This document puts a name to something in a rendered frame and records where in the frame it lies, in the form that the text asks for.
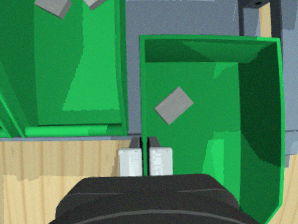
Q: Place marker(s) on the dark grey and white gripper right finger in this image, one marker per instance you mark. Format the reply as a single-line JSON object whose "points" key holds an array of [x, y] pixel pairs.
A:
{"points": [[159, 159]]}

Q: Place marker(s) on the green bin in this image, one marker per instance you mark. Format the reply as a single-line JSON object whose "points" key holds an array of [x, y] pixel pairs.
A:
{"points": [[8, 129], [235, 130], [55, 73]]}

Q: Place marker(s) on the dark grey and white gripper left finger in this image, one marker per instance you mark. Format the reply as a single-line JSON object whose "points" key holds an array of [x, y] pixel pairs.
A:
{"points": [[131, 159]]}

